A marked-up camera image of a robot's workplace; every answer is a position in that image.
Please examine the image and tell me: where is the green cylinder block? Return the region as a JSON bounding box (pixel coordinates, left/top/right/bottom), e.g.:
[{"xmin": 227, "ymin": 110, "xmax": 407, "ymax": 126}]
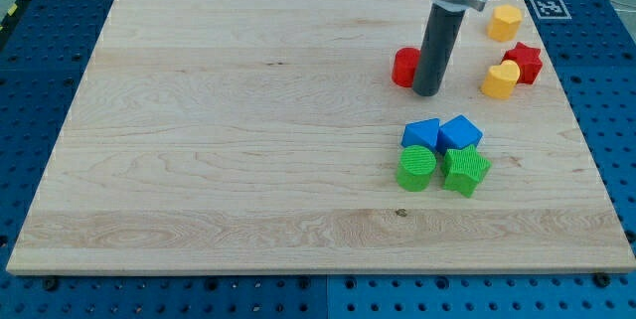
[{"xmin": 396, "ymin": 145, "xmax": 437, "ymax": 192}]

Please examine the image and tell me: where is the red star block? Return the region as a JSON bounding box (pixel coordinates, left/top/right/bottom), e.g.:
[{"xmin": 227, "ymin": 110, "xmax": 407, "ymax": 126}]
[{"xmin": 502, "ymin": 42, "xmax": 543, "ymax": 85}]

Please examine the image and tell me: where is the green star block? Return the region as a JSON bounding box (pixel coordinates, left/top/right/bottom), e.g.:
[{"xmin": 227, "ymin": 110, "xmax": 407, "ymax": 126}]
[{"xmin": 441, "ymin": 145, "xmax": 492, "ymax": 198}]

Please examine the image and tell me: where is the blue triangle block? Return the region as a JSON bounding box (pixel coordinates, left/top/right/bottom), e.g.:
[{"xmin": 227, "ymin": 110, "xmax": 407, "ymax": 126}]
[{"xmin": 400, "ymin": 118, "xmax": 440, "ymax": 151}]

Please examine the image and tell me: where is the yellow heart block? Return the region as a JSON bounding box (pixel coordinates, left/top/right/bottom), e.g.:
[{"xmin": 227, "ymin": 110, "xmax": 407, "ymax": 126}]
[{"xmin": 480, "ymin": 60, "xmax": 521, "ymax": 99}]

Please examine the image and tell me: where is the yellow hexagon block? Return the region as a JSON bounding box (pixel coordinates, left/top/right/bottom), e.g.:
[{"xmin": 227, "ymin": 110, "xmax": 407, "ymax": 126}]
[{"xmin": 487, "ymin": 4, "xmax": 523, "ymax": 42}]

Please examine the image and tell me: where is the white fiducial marker tag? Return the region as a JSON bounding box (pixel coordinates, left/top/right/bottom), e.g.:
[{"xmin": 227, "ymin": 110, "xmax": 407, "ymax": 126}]
[{"xmin": 530, "ymin": 0, "xmax": 571, "ymax": 20}]

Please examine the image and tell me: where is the light wooden board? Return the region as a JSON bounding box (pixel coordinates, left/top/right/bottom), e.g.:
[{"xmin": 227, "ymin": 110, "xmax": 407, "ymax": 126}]
[{"xmin": 7, "ymin": 0, "xmax": 635, "ymax": 276}]

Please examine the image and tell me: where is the yellow black hazard tape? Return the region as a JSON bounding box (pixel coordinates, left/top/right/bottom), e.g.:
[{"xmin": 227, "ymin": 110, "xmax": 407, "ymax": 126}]
[{"xmin": 1, "ymin": 0, "xmax": 32, "ymax": 33}]

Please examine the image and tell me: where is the blue cube block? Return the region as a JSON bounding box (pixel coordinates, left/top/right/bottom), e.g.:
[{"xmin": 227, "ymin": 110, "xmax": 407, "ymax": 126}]
[{"xmin": 435, "ymin": 115, "xmax": 483, "ymax": 154}]

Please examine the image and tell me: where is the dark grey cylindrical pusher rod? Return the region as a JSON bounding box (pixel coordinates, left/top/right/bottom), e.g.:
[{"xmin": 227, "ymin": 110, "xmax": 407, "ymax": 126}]
[{"xmin": 411, "ymin": 3, "xmax": 465, "ymax": 96}]

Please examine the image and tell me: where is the red cylinder block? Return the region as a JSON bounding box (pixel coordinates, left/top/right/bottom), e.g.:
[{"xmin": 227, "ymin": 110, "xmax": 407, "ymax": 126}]
[{"xmin": 392, "ymin": 47, "xmax": 420, "ymax": 87}]

